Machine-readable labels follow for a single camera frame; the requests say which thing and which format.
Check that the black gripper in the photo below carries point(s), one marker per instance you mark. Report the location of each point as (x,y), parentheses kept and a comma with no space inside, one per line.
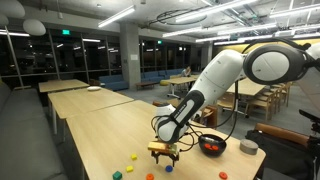
(173,157)

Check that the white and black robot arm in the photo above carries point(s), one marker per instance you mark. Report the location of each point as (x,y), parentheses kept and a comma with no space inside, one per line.
(266,65)

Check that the black bowl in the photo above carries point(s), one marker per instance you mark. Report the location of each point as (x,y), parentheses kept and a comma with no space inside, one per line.
(211,145)

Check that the yellow cube far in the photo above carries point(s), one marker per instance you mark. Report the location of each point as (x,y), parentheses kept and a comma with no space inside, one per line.
(133,157)

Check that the yellow cube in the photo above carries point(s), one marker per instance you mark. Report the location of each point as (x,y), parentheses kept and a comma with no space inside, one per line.
(133,157)
(129,169)

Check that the yellow cube near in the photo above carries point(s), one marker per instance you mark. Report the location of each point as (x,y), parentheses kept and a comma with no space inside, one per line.
(129,169)

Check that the green cube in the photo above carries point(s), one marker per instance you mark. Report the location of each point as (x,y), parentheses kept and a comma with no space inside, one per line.
(117,175)

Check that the grey cylinder container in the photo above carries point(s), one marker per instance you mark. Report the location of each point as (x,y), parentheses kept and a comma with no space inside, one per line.
(248,147)

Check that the seated person in white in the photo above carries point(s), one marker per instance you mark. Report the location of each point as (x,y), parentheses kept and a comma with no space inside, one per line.
(186,72)

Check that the white plate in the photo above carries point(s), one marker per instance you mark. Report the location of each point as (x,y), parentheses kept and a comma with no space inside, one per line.
(93,88)

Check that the middle wooden table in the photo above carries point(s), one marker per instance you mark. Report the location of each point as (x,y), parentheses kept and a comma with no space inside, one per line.
(73,102)

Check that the wooden table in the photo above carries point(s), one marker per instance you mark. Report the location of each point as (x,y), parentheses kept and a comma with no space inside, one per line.
(73,102)
(60,85)

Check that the far wooden table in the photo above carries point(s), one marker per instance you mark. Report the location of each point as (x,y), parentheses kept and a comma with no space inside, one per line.
(60,85)

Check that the grey sofa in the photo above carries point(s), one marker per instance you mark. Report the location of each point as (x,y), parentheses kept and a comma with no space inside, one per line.
(27,149)

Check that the brown leather chair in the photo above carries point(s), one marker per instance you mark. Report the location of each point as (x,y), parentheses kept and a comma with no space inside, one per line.
(283,133)

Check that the orange ring table corner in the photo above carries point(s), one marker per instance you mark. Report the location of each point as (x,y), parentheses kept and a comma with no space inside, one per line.
(223,175)

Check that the black camera tripod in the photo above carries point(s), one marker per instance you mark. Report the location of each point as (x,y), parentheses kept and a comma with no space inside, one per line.
(313,142)

